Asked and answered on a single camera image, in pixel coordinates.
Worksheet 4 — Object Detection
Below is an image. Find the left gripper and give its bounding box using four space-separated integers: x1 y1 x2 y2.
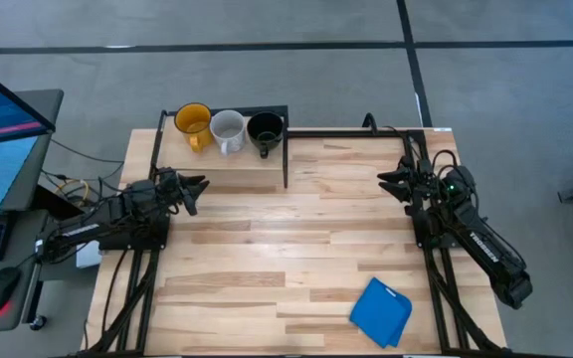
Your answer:
154 167 212 217

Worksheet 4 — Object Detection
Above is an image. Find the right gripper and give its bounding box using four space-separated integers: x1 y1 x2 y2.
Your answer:
376 156 442 216

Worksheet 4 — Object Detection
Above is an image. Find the yellow mug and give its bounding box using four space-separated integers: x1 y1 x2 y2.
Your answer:
173 101 214 154

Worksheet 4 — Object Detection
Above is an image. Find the white mug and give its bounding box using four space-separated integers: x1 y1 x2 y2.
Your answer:
209 109 247 157

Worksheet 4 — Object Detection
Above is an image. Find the black mug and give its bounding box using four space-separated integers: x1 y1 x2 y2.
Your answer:
246 110 285 160

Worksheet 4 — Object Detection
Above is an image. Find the white box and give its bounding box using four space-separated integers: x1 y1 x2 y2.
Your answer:
75 241 102 269

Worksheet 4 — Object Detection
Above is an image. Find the blue cloth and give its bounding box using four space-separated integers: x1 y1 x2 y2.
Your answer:
348 276 414 349

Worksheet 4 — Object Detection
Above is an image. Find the grey desk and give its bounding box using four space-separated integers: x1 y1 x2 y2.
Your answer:
0 89 65 334

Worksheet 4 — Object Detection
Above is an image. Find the black computer mouse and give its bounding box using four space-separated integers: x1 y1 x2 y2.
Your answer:
0 266 23 317

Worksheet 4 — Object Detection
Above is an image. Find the wooden shelf black frame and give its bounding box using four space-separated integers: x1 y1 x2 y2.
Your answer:
149 102 291 190

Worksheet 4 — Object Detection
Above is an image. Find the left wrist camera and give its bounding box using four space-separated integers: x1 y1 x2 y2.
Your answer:
122 179 157 206

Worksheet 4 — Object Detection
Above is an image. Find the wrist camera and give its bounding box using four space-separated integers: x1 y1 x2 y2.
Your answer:
122 179 157 206
435 166 478 205

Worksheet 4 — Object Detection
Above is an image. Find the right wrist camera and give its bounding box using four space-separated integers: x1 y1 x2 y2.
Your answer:
435 166 478 205

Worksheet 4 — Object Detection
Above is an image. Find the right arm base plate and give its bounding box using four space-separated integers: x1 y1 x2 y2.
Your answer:
412 206 467 250

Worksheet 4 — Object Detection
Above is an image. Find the black aluminium rig frame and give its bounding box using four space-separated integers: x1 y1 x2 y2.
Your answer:
81 112 509 358

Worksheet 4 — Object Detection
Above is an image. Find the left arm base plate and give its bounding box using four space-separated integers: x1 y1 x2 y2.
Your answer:
97 213 171 252

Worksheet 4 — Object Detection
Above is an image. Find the yellow cable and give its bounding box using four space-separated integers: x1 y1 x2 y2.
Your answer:
56 178 91 206

